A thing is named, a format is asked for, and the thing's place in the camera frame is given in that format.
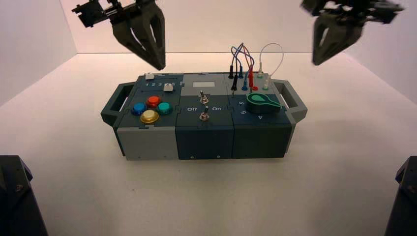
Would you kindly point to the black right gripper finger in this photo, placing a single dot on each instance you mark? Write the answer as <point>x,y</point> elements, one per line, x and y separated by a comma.
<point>317,32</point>
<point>345,34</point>

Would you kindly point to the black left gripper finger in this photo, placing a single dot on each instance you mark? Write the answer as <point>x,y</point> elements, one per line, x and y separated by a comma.
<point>125,34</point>
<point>153,29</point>

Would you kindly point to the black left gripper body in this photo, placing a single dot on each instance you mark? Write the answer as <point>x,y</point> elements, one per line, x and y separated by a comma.
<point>97,11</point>

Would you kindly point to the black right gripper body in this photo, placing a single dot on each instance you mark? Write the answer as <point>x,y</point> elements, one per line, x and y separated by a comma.
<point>358,8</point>

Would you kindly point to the white slider knob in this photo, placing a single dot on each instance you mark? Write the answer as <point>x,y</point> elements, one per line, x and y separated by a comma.
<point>168,88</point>
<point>149,76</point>

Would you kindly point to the orange round push button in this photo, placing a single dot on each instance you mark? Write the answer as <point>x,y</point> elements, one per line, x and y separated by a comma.
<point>153,101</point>

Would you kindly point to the grey display window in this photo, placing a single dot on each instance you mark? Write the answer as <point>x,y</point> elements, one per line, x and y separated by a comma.
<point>203,84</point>

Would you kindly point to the blue round push button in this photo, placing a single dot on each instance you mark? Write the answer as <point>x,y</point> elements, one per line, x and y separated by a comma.
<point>139,108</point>

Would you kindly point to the teal round push button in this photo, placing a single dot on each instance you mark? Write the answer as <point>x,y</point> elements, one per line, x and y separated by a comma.
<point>164,107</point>

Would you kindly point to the yellow round push button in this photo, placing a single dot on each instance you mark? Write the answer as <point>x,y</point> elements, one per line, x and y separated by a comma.
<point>149,116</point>

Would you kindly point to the green rotary knob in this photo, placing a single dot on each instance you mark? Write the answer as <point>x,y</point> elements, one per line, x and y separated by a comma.
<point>259,103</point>

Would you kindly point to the grey and teal control box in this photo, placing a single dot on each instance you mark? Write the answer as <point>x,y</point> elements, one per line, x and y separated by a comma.
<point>146,143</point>

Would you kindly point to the metal toggle switch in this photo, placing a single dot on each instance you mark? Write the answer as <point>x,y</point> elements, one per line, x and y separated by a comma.
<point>203,98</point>
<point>205,114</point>

